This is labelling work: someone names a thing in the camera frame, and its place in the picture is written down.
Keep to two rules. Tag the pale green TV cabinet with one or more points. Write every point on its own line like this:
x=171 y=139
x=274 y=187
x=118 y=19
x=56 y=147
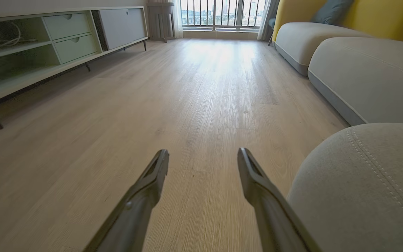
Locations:
x=30 y=75

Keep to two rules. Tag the grey cabinet sliding door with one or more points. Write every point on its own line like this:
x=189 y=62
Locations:
x=122 y=28

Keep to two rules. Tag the brown ribbed side table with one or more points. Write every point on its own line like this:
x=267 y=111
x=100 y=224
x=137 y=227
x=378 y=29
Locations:
x=160 y=21

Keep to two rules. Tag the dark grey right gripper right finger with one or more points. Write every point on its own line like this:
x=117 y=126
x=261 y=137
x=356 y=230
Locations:
x=271 y=213

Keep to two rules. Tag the grey rug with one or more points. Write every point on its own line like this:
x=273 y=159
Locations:
x=362 y=189

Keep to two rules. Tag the large pale green drawer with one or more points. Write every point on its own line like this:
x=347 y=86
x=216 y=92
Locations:
x=77 y=49

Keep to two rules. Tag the window with dark railing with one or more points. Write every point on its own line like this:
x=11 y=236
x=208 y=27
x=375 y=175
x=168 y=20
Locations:
x=222 y=14

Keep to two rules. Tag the grey sofa seat short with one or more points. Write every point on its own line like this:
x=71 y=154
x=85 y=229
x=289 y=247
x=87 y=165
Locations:
x=310 y=42

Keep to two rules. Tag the grey sofa seat long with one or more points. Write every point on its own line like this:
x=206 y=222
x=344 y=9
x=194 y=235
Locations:
x=373 y=73

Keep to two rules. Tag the yellow sofa backrest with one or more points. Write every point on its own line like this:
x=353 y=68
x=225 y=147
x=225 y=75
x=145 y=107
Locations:
x=380 y=15

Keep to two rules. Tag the small pale green drawer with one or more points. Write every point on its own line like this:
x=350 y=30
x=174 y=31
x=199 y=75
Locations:
x=66 y=26

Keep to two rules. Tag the grey curtain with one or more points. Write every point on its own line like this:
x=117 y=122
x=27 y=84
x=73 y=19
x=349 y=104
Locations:
x=267 y=12

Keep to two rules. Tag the blue-grey cushion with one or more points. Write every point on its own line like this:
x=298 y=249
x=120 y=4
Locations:
x=331 y=11

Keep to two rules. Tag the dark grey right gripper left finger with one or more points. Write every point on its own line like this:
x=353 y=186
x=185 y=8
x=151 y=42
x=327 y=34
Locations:
x=136 y=210

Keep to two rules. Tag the white sheer curtain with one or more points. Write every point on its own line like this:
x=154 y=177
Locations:
x=177 y=17

